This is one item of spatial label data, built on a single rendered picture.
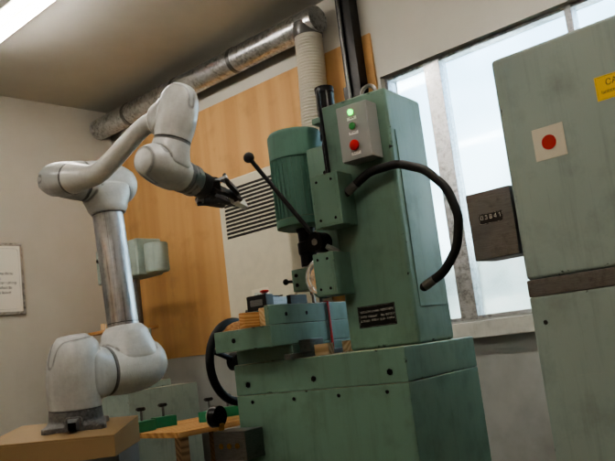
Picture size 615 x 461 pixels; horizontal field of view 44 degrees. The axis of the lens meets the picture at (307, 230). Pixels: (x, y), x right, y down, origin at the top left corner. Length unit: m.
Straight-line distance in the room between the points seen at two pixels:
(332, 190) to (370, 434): 0.66
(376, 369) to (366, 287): 0.25
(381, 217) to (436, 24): 1.91
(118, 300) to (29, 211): 2.89
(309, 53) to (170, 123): 2.18
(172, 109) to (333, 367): 0.81
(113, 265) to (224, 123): 2.41
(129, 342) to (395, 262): 0.89
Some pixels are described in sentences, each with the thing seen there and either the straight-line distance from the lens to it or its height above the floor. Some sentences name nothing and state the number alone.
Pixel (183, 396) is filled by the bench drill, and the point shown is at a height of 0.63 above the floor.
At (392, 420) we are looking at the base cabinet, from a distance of 2.01.
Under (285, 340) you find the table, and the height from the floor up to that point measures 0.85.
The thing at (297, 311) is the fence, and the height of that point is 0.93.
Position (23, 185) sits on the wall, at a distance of 5.36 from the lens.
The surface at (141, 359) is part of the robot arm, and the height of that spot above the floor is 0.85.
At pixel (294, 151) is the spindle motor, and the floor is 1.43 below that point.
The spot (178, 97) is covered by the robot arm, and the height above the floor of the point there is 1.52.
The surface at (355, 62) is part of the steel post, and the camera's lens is 4.04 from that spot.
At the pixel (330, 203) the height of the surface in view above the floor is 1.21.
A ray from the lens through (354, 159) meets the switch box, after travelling 2.12.
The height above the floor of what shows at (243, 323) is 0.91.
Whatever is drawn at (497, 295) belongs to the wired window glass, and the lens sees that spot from 3.64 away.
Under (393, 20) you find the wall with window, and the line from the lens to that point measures 4.05.
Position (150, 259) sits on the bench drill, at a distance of 4.48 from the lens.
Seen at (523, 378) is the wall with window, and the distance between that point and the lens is 3.54.
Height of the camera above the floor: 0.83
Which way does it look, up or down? 9 degrees up
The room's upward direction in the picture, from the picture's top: 7 degrees counter-clockwise
